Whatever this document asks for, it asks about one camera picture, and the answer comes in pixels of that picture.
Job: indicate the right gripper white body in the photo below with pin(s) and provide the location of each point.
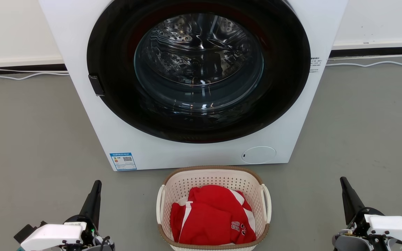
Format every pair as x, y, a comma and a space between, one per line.
389, 226

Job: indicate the blue energy label sticker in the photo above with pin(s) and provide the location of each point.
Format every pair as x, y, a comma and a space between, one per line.
123, 161

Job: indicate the round black washer door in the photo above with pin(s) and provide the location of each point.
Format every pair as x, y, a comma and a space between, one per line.
117, 104

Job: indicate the round white filter cover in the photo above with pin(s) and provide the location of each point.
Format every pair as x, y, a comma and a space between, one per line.
258, 154

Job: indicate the steel washer drum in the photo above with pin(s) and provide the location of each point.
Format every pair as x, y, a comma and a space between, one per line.
197, 59

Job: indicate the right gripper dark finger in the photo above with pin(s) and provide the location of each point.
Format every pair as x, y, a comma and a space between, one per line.
350, 202

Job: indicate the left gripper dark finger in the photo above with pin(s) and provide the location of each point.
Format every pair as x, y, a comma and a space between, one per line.
92, 205

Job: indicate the red white sports jersey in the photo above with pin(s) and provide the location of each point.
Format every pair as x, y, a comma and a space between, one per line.
211, 219

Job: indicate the white perforated laundry basket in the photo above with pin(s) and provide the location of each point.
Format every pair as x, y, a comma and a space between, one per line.
176, 188

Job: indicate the small text label sticker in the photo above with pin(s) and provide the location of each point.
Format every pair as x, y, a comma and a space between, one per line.
314, 65

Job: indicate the white front-load washing machine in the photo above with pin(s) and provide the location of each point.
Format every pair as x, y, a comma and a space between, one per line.
82, 42

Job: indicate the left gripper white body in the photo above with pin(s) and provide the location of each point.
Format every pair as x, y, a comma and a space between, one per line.
52, 236

